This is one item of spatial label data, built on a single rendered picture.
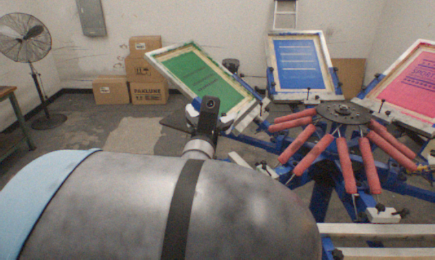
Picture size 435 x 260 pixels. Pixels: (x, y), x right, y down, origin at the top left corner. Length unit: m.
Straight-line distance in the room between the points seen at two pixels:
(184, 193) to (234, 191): 0.03
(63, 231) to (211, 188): 0.09
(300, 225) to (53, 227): 0.15
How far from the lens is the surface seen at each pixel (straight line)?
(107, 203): 0.18
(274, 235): 0.17
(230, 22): 4.72
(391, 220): 1.48
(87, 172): 0.20
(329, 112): 1.69
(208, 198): 0.16
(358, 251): 1.38
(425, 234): 1.53
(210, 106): 0.62
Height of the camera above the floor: 2.02
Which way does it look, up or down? 27 degrees down
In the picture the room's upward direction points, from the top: straight up
